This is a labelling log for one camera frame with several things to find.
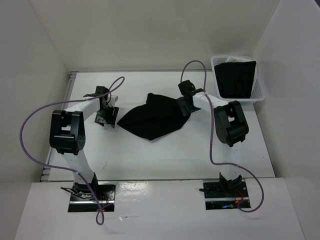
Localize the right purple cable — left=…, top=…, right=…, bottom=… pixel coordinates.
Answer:
left=180, top=60, right=265, bottom=213

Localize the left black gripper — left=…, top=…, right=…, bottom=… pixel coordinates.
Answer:
left=94, top=104, right=119, bottom=128

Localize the white skirt in basket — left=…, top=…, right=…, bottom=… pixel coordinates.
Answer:
left=224, top=57, right=257, bottom=99

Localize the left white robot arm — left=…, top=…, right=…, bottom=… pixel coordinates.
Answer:
left=49, top=86, right=119, bottom=200

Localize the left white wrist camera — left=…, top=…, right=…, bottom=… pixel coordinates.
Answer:
left=106, top=94, right=118, bottom=105

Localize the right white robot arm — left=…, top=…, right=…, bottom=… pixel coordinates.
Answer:
left=177, top=80, right=249, bottom=197

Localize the black skirt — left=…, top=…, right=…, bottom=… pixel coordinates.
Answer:
left=214, top=61, right=257, bottom=99
left=117, top=93, right=190, bottom=141

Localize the black skirt in basket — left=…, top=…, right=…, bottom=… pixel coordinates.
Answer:
left=214, top=61, right=257, bottom=99

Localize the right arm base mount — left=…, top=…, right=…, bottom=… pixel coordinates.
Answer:
left=199, top=181, right=251, bottom=210

